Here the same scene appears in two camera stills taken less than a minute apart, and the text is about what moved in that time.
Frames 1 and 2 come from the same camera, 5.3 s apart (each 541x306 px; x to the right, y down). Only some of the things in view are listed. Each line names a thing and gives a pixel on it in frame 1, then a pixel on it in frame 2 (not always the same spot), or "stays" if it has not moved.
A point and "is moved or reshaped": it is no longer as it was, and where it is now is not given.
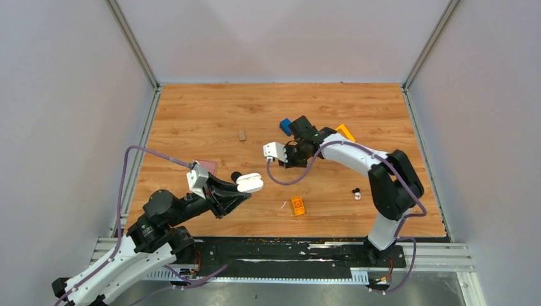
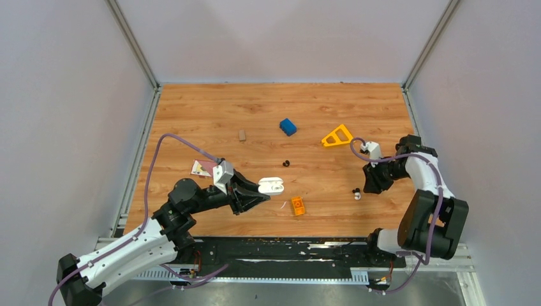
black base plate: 292,255 stays
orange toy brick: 298,205 stays
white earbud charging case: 249,182 is moved or reshaped
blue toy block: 284,125 stays
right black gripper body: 297,156 -> 395,169
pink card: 205,166 stays
